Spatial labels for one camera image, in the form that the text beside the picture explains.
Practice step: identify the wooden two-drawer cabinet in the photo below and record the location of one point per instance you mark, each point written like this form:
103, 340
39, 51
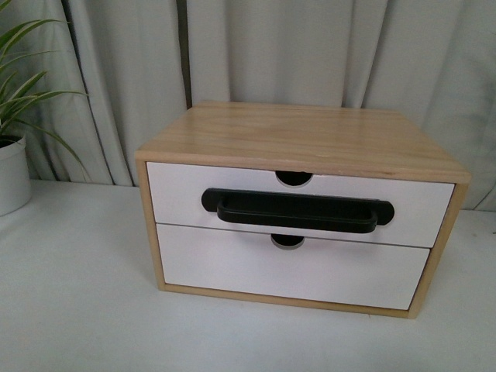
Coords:
297, 142

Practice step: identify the white drawer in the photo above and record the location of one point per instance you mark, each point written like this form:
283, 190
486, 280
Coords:
419, 207
373, 275

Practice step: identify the black drawer handle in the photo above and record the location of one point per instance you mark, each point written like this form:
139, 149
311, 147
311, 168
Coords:
316, 212

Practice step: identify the green spider plant left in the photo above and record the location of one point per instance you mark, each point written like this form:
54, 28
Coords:
16, 99

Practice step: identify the grey curtain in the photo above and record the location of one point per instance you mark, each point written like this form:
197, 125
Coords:
128, 68

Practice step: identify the white plant pot left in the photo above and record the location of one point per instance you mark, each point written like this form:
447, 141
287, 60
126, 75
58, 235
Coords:
15, 182

